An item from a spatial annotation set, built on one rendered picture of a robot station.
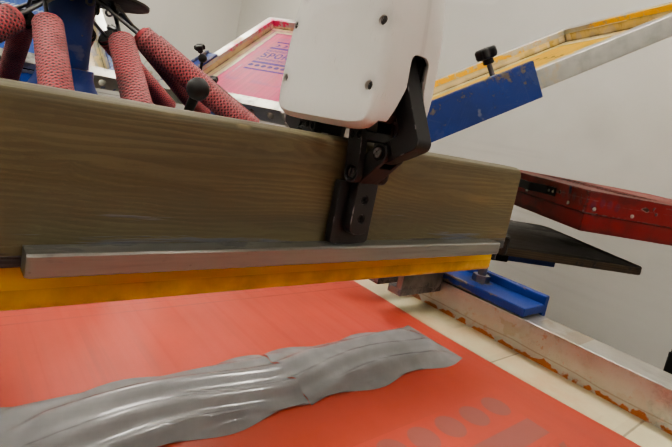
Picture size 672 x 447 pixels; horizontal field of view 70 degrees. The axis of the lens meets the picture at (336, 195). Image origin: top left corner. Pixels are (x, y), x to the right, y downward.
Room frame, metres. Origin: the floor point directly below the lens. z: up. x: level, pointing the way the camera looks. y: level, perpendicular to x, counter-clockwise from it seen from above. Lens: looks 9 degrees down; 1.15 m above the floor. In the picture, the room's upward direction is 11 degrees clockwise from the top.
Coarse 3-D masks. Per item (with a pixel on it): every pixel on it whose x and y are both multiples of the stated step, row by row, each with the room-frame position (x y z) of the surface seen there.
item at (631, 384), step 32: (448, 288) 0.53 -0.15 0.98; (480, 320) 0.49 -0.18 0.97; (512, 320) 0.47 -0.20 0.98; (544, 320) 0.47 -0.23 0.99; (544, 352) 0.44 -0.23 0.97; (576, 352) 0.42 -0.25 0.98; (608, 352) 0.42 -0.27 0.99; (608, 384) 0.40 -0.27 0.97; (640, 384) 0.38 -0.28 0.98; (640, 416) 0.37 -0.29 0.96
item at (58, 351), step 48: (0, 336) 0.31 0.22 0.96; (48, 336) 0.32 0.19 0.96; (96, 336) 0.34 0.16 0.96; (144, 336) 0.35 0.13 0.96; (192, 336) 0.37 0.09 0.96; (0, 384) 0.26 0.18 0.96; (48, 384) 0.27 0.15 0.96; (96, 384) 0.28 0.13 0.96; (240, 432) 0.26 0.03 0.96; (288, 432) 0.27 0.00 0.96; (336, 432) 0.28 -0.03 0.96
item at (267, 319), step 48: (288, 288) 0.51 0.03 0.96; (336, 288) 0.54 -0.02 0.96; (240, 336) 0.38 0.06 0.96; (288, 336) 0.40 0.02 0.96; (336, 336) 0.42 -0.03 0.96; (432, 336) 0.46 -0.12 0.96; (432, 384) 0.36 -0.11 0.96; (480, 384) 0.38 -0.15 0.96; (528, 384) 0.39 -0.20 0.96; (384, 432) 0.29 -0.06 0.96; (576, 432) 0.33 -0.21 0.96
